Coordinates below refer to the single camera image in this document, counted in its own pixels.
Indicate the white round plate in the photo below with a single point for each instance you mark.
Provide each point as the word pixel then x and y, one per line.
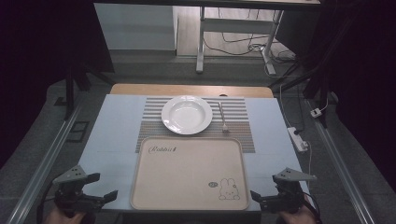
pixel 186 115

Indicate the light blue table cover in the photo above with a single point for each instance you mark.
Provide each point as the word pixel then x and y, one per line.
pixel 115 130

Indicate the person's left hand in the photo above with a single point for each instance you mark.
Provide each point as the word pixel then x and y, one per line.
pixel 62 217

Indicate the beige tray with rabbit print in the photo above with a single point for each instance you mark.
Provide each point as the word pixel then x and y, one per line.
pixel 186 174

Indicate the black metal stand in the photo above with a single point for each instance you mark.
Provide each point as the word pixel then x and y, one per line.
pixel 314 84
pixel 70 90

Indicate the aluminium rail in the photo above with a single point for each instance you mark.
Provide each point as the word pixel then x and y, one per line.
pixel 339 165
pixel 43 165

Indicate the white desk frame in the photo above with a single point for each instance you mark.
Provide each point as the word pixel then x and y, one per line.
pixel 236 25

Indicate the small white adapter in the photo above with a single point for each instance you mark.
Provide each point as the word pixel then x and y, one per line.
pixel 316 112

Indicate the silver fork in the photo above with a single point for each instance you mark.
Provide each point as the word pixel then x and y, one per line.
pixel 221 113

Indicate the black floor socket frame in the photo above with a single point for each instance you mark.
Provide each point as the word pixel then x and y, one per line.
pixel 77 131

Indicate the striped woven placemat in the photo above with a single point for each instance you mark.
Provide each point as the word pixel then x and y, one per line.
pixel 243 137

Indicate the black plug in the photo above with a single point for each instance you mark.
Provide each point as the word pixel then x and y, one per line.
pixel 297 132

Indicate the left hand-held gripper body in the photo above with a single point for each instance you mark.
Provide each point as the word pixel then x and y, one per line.
pixel 71 196

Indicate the grey cabinet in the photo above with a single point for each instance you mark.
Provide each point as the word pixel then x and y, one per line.
pixel 134 28

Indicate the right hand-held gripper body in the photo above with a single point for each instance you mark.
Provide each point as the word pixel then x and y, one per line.
pixel 288 196

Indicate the person's right hand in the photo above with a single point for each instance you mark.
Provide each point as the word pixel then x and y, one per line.
pixel 297 217

